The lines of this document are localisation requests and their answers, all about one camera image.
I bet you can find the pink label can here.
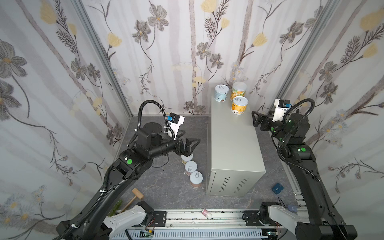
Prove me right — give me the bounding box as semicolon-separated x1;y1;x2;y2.
185;161;198;176

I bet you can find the green block toy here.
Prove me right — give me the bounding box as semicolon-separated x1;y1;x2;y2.
108;199;123;217

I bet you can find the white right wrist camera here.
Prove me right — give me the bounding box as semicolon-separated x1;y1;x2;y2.
273;99;292;122

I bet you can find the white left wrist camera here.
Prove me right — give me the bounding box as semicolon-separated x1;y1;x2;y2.
167;113;185;140

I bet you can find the salmon label can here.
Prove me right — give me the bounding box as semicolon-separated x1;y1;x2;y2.
190;171;203;188

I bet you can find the grey metal cabinet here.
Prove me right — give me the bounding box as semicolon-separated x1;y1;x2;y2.
206;99;266;197

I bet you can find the white blue label can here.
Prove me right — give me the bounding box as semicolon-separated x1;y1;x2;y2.
214;85;229;102

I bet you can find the blue square block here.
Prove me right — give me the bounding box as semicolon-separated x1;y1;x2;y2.
271;183;284;195

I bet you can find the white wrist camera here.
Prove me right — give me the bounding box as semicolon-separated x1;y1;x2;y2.
167;113;185;140
273;99;292;122

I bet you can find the wooden mallet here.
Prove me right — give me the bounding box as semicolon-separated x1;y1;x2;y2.
121;188;144;213

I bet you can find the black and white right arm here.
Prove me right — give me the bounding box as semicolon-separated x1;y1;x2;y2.
252;98;358;240

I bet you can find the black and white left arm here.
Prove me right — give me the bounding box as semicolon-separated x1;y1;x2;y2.
56;100;201;240

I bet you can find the green orange peach can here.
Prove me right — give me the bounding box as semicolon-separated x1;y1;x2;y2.
230;82;247;101

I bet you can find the small pink bottle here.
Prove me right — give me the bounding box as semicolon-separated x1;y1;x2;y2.
202;209;212;219

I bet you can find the yellow label can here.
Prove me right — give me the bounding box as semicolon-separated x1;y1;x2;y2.
181;154;194;165
232;96;249;115

